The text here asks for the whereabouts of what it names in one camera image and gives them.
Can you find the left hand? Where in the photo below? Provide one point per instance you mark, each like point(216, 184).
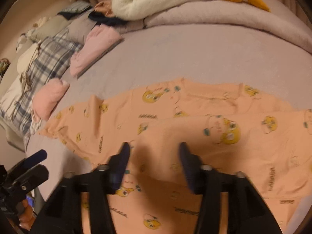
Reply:
point(27, 218)

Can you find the mauve bed sheet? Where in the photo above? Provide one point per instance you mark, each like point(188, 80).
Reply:
point(211, 54)

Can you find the dark navy garment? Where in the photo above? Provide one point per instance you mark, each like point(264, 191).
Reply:
point(100, 18)

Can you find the orange cartoon print garment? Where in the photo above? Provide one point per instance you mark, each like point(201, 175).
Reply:
point(231, 127)

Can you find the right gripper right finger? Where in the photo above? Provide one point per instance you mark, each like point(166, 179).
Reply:
point(204, 180)

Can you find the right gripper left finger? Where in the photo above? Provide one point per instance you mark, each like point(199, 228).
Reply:
point(106, 180)

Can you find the pink folded garment small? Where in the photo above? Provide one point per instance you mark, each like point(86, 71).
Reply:
point(46, 99)

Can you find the pink folded garment large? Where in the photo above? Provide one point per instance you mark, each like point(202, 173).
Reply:
point(99, 41)

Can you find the blue plaid pillow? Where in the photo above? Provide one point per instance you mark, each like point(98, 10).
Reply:
point(52, 62)

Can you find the grey mauve pillow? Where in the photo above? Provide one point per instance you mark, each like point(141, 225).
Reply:
point(76, 30)

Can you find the striped folded cloth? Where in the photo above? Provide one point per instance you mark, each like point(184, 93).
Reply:
point(74, 9)

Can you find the mauve folded duvet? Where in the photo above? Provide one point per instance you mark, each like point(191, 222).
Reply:
point(280, 22)

